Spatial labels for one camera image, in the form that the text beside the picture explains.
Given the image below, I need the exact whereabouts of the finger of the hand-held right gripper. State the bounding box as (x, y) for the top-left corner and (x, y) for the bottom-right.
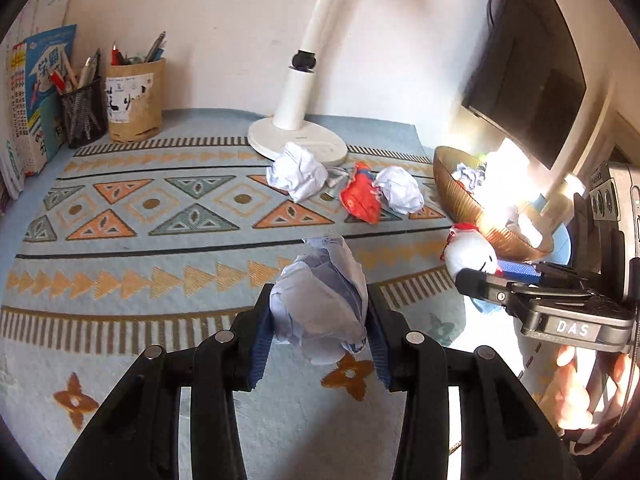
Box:
(455, 267), (591, 313)
(497, 260), (588, 283)

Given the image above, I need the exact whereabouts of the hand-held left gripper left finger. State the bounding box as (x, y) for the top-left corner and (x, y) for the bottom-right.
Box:
(55, 285), (275, 480)

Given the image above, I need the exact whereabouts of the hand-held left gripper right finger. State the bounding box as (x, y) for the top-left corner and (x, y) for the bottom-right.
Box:
(365, 285), (583, 480)

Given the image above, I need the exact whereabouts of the white chicken plush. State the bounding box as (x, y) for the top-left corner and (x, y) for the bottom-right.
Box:
(441, 222), (503, 316)

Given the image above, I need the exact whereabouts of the printed paper ball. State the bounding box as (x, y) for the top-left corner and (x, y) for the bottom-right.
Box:
(270, 235), (370, 366)

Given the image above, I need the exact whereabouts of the amber ribbed bowl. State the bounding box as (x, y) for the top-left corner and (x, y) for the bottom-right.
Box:
(432, 146), (556, 261)

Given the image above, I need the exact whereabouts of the person's right hand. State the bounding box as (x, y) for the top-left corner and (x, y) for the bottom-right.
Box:
(542, 344), (598, 432)

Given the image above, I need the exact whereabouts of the white crumpled tissue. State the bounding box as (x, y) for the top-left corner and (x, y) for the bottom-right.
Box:
(510, 210), (546, 248)

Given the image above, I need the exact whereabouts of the white crumpled paper ball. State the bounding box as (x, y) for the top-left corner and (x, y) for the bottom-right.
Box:
(452, 162), (486, 193)
(266, 141), (330, 203)

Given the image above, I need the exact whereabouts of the big crumpled paper ball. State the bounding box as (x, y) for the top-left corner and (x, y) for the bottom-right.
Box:
(372, 166), (426, 215)

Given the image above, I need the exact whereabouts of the patterned blue table mat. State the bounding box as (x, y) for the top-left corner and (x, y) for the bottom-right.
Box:
(0, 108), (471, 480)

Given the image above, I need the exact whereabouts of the red crumpled packet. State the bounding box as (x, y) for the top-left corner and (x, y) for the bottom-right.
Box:
(340, 161), (383, 225)

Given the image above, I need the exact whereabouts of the black monitor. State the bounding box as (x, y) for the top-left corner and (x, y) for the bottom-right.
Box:
(460, 0), (587, 171)

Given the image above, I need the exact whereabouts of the white desk lamp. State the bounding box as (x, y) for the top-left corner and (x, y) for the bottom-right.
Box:
(247, 0), (348, 166)

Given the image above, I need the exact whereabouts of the kraft paper bag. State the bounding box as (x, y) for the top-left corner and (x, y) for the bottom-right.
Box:
(105, 57), (166, 143)

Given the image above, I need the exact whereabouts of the black mesh pen holder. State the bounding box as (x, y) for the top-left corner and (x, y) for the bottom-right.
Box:
(60, 77), (108, 149)

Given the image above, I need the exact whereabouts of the bunch of pens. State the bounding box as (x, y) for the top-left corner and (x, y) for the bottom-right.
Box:
(49, 49), (103, 96)
(110, 31), (167, 67)

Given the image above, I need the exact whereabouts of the row of books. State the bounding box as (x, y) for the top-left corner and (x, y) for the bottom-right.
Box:
(0, 0), (78, 211)

